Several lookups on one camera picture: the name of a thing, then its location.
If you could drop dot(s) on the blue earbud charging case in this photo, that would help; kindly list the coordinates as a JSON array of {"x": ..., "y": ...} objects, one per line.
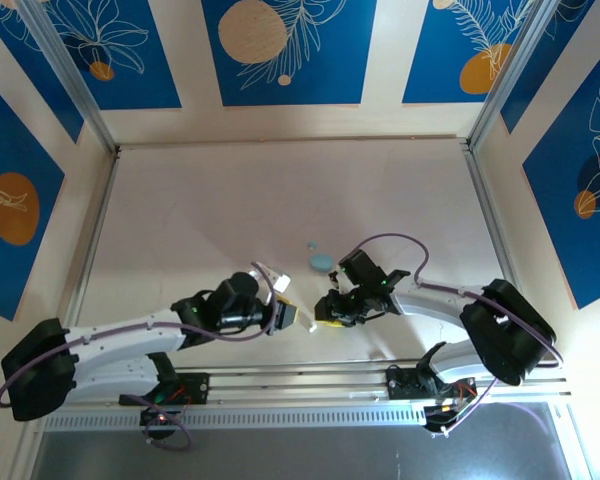
[{"x": 321, "y": 263}]

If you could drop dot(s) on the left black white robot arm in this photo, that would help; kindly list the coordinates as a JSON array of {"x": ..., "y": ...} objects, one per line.
[{"x": 120, "y": 345}]

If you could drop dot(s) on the small circuit board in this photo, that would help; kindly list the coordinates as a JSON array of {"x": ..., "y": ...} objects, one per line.
[
  {"x": 445, "y": 410},
  {"x": 162, "y": 416}
]

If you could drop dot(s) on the grey metal sheet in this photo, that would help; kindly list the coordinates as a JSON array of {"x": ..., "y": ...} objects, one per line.
[{"x": 305, "y": 455}]

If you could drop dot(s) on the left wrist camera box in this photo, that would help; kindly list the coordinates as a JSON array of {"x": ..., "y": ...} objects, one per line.
[{"x": 281, "y": 282}]

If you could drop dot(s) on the aluminium mounting rail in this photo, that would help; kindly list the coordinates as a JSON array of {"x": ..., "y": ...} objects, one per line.
[{"x": 305, "y": 385}]

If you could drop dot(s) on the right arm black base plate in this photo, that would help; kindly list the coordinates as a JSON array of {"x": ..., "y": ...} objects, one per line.
[{"x": 402, "y": 385}]

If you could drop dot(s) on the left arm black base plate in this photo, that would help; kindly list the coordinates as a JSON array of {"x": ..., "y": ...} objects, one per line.
[{"x": 195, "y": 387}]

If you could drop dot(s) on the aluminium side rail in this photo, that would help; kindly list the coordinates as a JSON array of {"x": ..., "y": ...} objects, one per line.
[
  {"x": 92, "y": 250},
  {"x": 495, "y": 240}
]

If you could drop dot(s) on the blue floral wall panel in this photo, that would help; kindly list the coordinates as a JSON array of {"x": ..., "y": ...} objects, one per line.
[
  {"x": 145, "y": 75},
  {"x": 45, "y": 75},
  {"x": 10, "y": 150},
  {"x": 330, "y": 75},
  {"x": 430, "y": 50},
  {"x": 555, "y": 50},
  {"x": 555, "y": 225}
]

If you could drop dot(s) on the aluminium corner post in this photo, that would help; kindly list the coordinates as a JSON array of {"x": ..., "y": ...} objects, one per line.
[
  {"x": 75, "y": 85},
  {"x": 510, "y": 85}
]

